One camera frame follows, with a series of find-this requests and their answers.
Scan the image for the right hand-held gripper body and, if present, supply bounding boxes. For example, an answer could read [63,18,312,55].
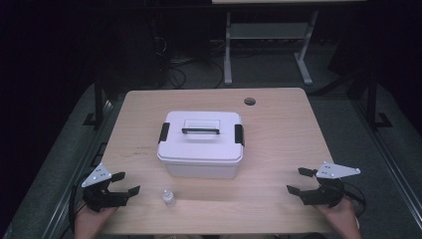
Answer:
[300,161,361,209]

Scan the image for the person's right hand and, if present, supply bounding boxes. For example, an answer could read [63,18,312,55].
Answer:
[313,196,356,230]

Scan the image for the white plastic storage box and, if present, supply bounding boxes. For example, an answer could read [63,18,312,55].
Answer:
[158,154,243,180]

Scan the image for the black metal stand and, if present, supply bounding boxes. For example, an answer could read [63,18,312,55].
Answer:
[363,66,394,131]
[83,74,113,131]

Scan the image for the person's left hand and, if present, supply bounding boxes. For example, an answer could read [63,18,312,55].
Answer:
[74,204,117,233]

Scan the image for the black floor cables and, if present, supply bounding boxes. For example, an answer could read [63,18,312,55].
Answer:
[152,36,227,90]

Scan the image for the grey metal desk frame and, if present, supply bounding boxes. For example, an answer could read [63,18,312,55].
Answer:
[212,0,366,87]

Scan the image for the right hand-held gripper black cable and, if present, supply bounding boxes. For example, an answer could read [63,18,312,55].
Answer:
[340,180,366,210]

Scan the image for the small white dropper bottle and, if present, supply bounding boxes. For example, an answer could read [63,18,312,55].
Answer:
[161,189,177,207]

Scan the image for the hand-held gripper black cable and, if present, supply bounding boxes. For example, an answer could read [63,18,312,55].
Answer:
[340,180,366,210]
[67,172,88,235]

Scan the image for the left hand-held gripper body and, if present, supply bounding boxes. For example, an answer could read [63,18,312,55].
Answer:
[82,162,129,213]

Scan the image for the left hand-held gripper black cable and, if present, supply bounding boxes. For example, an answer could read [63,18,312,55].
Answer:
[67,172,88,235]

